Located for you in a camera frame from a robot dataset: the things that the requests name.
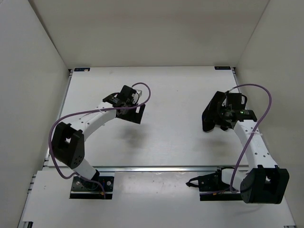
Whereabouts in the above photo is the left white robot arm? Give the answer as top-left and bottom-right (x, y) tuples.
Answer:
(48, 85), (145, 189)

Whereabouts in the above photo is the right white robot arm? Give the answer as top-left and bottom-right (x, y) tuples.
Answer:
(202, 91), (289, 204)

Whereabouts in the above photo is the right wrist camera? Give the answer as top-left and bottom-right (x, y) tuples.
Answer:
(226, 93), (247, 110)

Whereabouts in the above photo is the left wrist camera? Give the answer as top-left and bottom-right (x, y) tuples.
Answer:
(134, 89), (143, 99)

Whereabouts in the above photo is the left blue corner label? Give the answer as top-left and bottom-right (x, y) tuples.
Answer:
(74, 67), (90, 72)

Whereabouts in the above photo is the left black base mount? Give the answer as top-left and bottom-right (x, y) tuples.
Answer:
(69, 175), (114, 200)

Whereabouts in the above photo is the blue corner label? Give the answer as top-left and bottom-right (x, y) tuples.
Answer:
(74, 67), (90, 72)
(214, 66), (231, 70)

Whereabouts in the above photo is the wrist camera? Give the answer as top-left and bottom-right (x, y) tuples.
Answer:
(134, 89), (143, 99)
(226, 93), (247, 110)

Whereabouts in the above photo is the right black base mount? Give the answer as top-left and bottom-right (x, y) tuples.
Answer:
(186, 169), (242, 201)

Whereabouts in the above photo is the right blue corner label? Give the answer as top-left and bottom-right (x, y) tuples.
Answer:
(214, 66), (231, 70)

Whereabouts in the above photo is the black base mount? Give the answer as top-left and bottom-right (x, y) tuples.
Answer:
(186, 169), (242, 201)
(69, 175), (114, 200)

